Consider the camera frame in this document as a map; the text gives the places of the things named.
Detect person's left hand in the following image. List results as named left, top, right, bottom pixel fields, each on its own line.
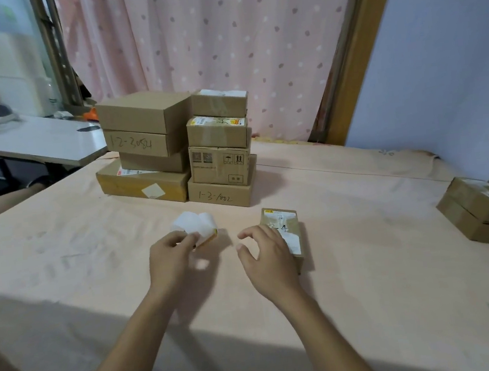
left=144, top=228, right=209, bottom=303

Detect person's right hand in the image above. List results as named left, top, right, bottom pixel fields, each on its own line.
left=233, top=220, right=307, bottom=311

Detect white curled label paper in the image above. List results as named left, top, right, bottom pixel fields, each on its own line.
left=168, top=208, right=221, bottom=251

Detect person's left forearm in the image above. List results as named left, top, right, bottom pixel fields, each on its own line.
left=48, top=284, right=197, bottom=371

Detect person's right forearm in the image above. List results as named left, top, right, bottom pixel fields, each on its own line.
left=277, top=284, right=383, bottom=371

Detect small taped cardboard parcel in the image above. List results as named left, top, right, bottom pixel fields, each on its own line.
left=259, top=203, right=311, bottom=279

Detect pile of brown cardboard boxes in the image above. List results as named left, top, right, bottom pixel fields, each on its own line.
left=87, top=80, right=263, bottom=225

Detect pale pink tablecloth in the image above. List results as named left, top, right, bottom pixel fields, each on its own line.
left=0, top=109, right=489, bottom=371

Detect white side table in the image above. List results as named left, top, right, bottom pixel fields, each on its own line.
left=0, top=104, right=111, bottom=177

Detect pink dotted curtain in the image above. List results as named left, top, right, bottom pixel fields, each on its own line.
left=54, top=0, right=381, bottom=168

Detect grey metal shelf upright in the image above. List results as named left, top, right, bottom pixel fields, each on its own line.
left=29, top=0, right=85, bottom=111

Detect yellow-labelled cardboard box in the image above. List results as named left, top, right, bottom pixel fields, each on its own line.
left=445, top=173, right=489, bottom=235

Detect white foam boxes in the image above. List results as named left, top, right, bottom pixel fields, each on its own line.
left=0, top=20, right=57, bottom=122

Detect brown wooden door frame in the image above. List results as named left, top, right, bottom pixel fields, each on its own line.
left=292, top=0, right=422, bottom=150

